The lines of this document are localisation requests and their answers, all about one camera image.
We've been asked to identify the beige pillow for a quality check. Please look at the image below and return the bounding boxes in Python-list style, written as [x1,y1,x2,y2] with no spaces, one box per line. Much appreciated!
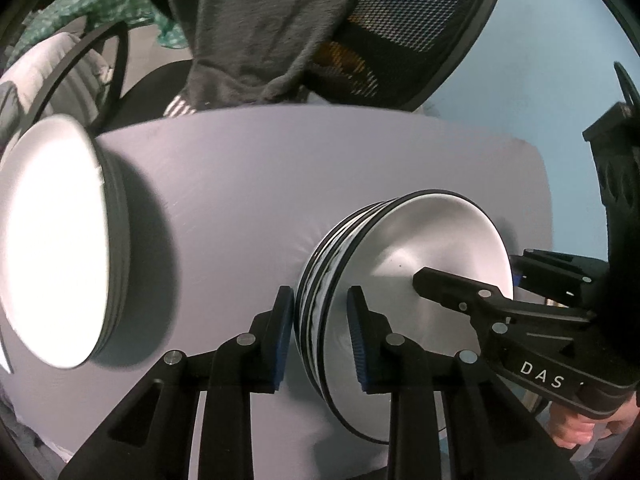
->
[0,32,108,126]

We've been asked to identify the person's right hand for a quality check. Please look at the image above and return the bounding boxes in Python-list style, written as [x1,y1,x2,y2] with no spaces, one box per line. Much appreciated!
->
[547,392,640,451]

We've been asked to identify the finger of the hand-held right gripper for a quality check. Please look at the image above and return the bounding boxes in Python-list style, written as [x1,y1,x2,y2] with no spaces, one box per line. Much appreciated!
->
[510,249,608,308]
[412,266,596,351]

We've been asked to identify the black mesh office chair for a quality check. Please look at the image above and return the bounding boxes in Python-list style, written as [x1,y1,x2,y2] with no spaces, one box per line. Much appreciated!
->
[27,0,508,133]

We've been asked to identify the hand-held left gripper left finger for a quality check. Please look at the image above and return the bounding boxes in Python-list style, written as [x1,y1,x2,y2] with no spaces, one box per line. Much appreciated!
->
[57,285,297,480]

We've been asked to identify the green patterned cloth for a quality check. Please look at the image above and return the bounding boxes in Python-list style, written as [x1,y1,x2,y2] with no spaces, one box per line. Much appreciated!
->
[10,0,186,61]

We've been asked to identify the dark grey fleece garment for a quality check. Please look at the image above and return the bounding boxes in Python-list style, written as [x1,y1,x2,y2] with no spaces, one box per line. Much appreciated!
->
[142,0,376,111]

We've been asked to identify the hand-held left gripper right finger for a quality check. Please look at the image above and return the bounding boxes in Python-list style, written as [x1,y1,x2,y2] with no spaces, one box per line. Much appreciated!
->
[346,285,581,480]

